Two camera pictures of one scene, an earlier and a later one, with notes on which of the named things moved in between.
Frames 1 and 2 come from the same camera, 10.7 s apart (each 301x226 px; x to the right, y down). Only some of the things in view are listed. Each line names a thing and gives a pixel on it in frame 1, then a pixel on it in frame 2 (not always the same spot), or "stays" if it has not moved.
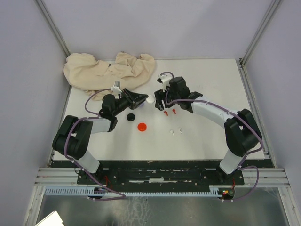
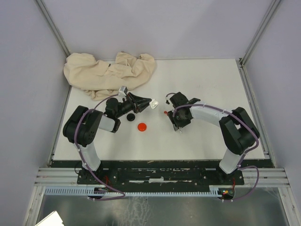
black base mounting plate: (161, 174) stays
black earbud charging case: (130, 117) stays
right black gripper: (160, 95) → (176, 123)
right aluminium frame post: (244, 58) stays
